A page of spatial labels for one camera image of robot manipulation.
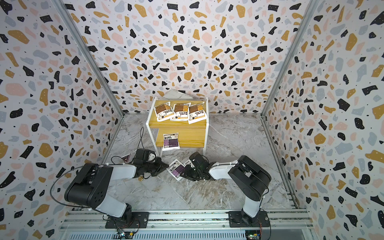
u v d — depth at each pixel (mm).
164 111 732
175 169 903
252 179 468
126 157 973
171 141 843
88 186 457
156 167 831
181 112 736
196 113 725
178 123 726
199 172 722
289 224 751
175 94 1036
